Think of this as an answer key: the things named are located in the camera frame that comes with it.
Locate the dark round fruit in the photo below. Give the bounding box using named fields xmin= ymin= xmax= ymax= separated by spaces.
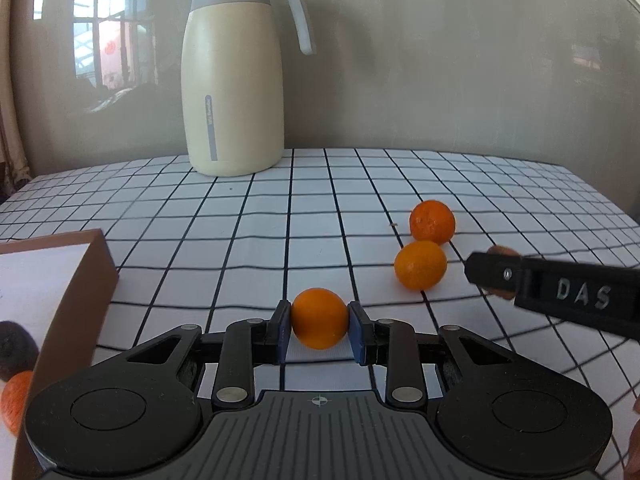
xmin=0 ymin=321 xmax=40 ymax=382

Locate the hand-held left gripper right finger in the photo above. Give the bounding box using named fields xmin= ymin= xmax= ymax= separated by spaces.
xmin=348 ymin=301 xmax=523 ymax=407

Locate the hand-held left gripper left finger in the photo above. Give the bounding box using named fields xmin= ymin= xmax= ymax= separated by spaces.
xmin=117 ymin=300 xmax=292 ymax=408

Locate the brown cardboard box white inside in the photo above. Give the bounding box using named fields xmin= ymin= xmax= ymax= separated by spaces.
xmin=0 ymin=230 xmax=120 ymax=480

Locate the white black checkered tablecloth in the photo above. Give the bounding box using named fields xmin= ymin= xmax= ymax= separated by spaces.
xmin=0 ymin=148 xmax=640 ymax=480

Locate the beige patterned curtain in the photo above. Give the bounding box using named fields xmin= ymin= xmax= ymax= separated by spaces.
xmin=0 ymin=72 xmax=33 ymax=201

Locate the small orange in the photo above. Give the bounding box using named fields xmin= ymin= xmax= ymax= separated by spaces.
xmin=394 ymin=241 xmax=448 ymax=292
xmin=0 ymin=370 xmax=34 ymax=437
xmin=409 ymin=200 xmax=457 ymax=246
xmin=291 ymin=287 xmax=349 ymax=350

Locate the cream thermos jug grey lid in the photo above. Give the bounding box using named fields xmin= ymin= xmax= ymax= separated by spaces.
xmin=181 ymin=0 xmax=317 ymax=177

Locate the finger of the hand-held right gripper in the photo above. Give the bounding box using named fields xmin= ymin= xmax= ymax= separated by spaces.
xmin=464 ymin=251 xmax=524 ymax=297

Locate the brown jujube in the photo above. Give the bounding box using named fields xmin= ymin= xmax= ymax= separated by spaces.
xmin=482 ymin=245 xmax=522 ymax=302

